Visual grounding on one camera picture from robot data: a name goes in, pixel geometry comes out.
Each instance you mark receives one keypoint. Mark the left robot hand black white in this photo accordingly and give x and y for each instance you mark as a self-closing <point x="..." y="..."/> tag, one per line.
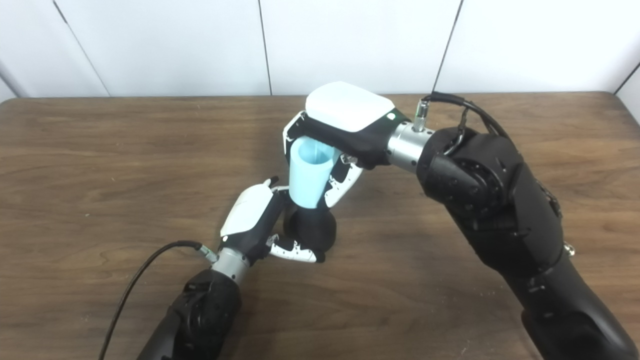
<point x="250" y="210"/>

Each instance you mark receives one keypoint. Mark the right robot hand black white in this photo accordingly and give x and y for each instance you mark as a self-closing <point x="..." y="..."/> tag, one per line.
<point x="350" y="107"/>

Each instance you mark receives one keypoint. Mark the black funnel-shaped nozzle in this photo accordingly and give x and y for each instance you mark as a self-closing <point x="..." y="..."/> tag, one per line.
<point x="312" y="227"/>

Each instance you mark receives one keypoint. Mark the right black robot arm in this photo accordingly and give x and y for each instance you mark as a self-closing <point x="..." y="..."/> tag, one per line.
<point x="510" y="210"/>

